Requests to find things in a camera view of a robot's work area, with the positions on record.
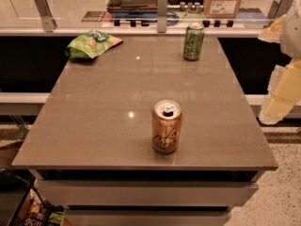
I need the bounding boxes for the snack bags on floor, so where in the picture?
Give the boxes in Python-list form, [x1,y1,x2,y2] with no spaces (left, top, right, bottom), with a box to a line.
[20,189,63,226]

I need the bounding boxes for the green rice chip bag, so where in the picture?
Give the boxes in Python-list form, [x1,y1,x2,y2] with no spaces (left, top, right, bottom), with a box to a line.
[65,29,122,59]

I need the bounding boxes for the orange soda can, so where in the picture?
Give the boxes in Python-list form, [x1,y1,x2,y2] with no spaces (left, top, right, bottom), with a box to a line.
[151,100,182,154]

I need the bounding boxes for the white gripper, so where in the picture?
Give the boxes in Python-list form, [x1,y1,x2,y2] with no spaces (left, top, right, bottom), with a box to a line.
[258,0,301,124]

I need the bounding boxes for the metal glass bracket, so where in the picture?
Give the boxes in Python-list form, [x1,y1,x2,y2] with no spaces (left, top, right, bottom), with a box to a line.
[267,0,293,19]
[34,0,57,32]
[157,0,167,33]

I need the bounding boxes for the cardboard box with label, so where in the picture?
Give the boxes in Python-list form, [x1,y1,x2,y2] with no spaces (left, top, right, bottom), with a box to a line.
[203,0,242,18]

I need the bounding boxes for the upper white drawer front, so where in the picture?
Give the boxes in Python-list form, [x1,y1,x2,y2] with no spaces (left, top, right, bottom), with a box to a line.
[38,180,258,207]

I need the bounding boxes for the lower white drawer front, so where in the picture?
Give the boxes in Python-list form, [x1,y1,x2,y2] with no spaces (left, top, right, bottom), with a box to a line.
[64,210,231,226]

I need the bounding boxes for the green soda can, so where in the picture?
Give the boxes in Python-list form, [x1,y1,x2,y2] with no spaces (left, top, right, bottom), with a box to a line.
[183,23,204,60]

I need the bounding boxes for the right metal glass bracket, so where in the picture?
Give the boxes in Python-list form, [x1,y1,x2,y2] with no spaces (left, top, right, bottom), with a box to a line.
[267,0,293,19]

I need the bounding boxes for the white drawer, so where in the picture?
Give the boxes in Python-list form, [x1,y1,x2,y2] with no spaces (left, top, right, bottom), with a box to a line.
[64,210,231,226]
[38,180,258,207]

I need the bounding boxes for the left metal glass bracket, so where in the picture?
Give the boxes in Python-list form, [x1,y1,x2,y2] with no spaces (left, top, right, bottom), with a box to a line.
[34,0,57,32]

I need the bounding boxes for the middle metal glass bracket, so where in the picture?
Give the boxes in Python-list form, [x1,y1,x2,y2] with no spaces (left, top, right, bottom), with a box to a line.
[157,0,167,33]

